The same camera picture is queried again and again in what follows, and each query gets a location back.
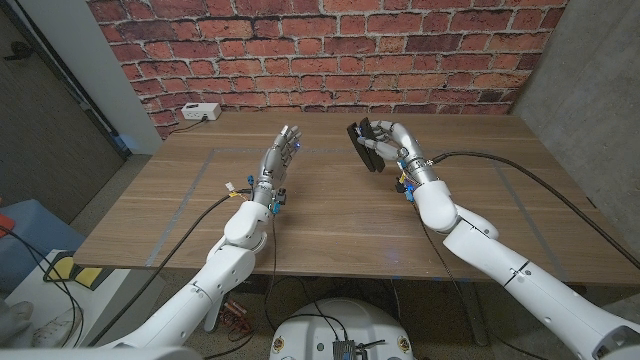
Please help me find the dark grey door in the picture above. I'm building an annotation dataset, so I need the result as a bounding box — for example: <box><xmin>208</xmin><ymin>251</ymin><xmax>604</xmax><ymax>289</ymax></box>
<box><xmin>0</xmin><ymin>4</ymin><xmax>126</xmax><ymax>224</ymax></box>

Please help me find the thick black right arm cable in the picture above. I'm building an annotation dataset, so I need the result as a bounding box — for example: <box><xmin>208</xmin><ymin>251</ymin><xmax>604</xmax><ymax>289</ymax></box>
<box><xmin>432</xmin><ymin>151</ymin><xmax>640</xmax><ymax>271</ymax></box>

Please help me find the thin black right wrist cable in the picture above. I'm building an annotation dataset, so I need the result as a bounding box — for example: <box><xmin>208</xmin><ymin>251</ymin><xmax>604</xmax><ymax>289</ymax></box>
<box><xmin>412</xmin><ymin>202</ymin><xmax>549</xmax><ymax>360</ymax></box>

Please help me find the black door handle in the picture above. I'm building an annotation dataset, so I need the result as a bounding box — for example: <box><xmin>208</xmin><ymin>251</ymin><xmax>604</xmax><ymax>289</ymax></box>
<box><xmin>3</xmin><ymin>40</ymin><xmax>35</xmax><ymax>62</ymax></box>

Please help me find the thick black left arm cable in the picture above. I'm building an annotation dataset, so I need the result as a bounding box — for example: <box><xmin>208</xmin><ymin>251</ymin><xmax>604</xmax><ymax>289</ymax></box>
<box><xmin>87</xmin><ymin>188</ymin><xmax>254</xmax><ymax>347</ymax></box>

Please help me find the white power strip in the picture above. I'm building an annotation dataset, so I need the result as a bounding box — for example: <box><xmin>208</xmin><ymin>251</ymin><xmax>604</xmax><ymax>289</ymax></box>
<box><xmin>180</xmin><ymin>102</ymin><xmax>223</xmax><ymax>122</ymax></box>

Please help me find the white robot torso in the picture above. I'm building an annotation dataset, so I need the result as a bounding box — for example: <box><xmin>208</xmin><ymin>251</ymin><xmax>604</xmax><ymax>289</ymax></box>
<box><xmin>268</xmin><ymin>298</ymin><xmax>415</xmax><ymax>360</ymax></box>

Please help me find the black torso cable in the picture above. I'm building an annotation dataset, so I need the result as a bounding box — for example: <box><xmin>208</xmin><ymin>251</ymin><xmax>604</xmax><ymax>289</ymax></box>
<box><xmin>263</xmin><ymin>275</ymin><xmax>351</xmax><ymax>344</ymax></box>

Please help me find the red brick print backdrop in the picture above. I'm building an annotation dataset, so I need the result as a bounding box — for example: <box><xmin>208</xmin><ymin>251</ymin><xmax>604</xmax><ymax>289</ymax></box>
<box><xmin>87</xmin><ymin>0</ymin><xmax>571</xmax><ymax>140</ymax></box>

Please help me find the white sneaker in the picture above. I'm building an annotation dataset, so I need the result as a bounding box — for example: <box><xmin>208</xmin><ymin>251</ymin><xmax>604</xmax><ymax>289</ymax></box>
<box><xmin>32</xmin><ymin>305</ymin><xmax>84</xmax><ymax>349</ymax></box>

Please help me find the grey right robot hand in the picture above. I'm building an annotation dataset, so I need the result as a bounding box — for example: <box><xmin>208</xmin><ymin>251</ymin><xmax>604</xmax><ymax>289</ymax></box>
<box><xmin>357</xmin><ymin>119</ymin><xmax>441</xmax><ymax>186</ymax></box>

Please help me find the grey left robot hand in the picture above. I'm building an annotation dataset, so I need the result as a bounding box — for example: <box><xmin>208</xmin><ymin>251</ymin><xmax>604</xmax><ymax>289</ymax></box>
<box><xmin>249</xmin><ymin>124</ymin><xmax>303</xmax><ymax>206</ymax></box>

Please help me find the black power strip cord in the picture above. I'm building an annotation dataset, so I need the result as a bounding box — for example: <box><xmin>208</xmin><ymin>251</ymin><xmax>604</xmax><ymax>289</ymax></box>
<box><xmin>169</xmin><ymin>117</ymin><xmax>209</xmax><ymax>135</ymax></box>

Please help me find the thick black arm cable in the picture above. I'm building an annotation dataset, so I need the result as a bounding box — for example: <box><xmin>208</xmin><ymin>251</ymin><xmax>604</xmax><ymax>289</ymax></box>
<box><xmin>432</xmin><ymin>151</ymin><xmax>640</xmax><ymax>271</ymax></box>
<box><xmin>87</xmin><ymin>188</ymin><xmax>254</xmax><ymax>347</ymax></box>

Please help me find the white floor box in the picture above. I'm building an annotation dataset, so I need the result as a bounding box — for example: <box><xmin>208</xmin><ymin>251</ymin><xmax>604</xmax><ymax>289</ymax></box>
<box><xmin>4</xmin><ymin>248</ymin><xmax>166</xmax><ymax>349</ymax></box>

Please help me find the yellow and black floor item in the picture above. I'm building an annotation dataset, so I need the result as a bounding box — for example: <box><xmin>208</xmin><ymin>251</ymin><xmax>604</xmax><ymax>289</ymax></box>
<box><xmin>42</xmin><ymin>249</ymin><xmax>104</xmax><ymax>290</ymax></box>

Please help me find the red wire bundle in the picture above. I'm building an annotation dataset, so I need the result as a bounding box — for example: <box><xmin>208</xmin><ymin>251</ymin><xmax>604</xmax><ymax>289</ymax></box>
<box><xmin>218</xmin><ymin>298</ymin><xmax>254</xmax><ymax>337</ymax></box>

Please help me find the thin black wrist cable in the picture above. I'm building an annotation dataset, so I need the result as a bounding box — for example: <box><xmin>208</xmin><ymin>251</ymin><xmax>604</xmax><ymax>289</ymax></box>
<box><xmin>412</xmin><ymin>202</ymin><xmax>549</xmax><ymax>360</ymax></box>
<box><xmin>202</xmin><ymin>212</ymin><xmax>279</xmax><ymax>360</ymax></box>

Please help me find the black stapler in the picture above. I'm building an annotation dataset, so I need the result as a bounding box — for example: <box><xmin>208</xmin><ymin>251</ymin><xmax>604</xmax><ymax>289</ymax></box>
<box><xmin>346</xmin><ymin>117</ymin><xmax>387</xmax><ymax>174</ymax></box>

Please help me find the small grey torso module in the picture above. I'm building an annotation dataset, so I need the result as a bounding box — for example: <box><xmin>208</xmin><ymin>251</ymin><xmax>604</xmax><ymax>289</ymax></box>
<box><xmin>332</xmin><ymin>339</ymin><xmax>371</xmax><ymax>360</ymax></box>

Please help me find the thin black left wrist cable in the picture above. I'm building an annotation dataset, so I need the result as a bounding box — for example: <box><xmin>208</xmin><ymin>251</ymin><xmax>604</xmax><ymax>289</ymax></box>
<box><xmin>202</xmin><ymin>212</ymin><xmax>279</xmax><ymax>360</ymax></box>

